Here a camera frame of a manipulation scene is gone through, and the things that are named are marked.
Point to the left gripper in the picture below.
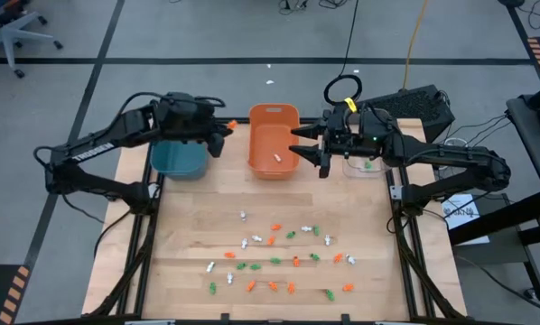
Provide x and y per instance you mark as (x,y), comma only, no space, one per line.
(184,117)

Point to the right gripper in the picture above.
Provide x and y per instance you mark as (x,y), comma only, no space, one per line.
(365,135)

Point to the orange skeleton toy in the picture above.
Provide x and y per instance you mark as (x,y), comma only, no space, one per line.
(348,287)
(295,261)
(291,287)
(229,255)
(232,124)
(273,285)
(276,227)
(271,240)
(337,257)
(250,285)

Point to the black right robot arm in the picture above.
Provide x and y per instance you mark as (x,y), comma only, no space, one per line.
(455,155)

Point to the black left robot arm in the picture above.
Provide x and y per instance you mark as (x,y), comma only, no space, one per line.
(94,149)

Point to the orange plastic bin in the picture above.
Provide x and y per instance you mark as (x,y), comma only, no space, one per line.
(261,135)

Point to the clear plastic bin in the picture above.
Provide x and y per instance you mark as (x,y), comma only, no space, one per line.
(356,171)

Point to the teal plastic bin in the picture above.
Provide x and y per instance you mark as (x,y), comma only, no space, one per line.
(179,162)

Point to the black mesh computer case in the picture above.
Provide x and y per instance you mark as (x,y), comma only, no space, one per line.
(414,106)

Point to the white printed paper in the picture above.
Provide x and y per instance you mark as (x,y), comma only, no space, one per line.
(459,221)

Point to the silver aluminium bar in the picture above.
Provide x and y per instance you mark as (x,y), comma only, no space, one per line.
(150,322)
(394,322)

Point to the black side stand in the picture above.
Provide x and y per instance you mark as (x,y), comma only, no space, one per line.
(500,220)

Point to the black desk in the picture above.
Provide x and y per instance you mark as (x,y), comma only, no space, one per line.
(536,158)

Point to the grey office chair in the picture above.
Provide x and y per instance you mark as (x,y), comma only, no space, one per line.
(9,36)

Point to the black table frame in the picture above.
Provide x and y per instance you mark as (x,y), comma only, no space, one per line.
(243,120)

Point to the silver mounting bracket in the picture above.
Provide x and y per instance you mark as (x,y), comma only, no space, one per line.
(154,190)
(396,192)

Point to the black frame clip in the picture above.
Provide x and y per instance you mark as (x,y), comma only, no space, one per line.
(344,318)
(225,318)

